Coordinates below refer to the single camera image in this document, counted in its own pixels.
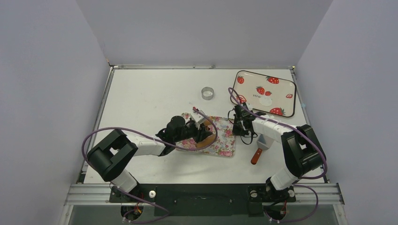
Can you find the flat round dumpling wrapper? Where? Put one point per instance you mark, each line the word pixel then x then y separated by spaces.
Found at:
pixel 266 101

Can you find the aluminium front rail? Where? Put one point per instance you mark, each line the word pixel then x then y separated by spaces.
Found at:
pixel 99 194

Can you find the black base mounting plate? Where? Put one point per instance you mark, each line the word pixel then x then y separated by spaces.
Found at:
pixel 205 199

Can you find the strawberry pattern tray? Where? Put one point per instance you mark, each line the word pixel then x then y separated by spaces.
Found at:
pixel 250 86

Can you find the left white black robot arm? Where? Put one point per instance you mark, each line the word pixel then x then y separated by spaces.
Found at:
pixel 112 154

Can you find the floral pattern tray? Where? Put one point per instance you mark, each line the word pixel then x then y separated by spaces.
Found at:
pixel 224 146

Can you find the metal spatula wooden handle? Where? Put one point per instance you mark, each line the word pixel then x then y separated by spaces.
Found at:
pixel 263 143

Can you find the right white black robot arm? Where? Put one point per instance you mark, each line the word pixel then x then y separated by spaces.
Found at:
pixel 302 151

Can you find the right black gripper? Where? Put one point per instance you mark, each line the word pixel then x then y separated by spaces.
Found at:
pixel 237 123

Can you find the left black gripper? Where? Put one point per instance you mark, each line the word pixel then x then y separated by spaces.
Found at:
pixel 201 132

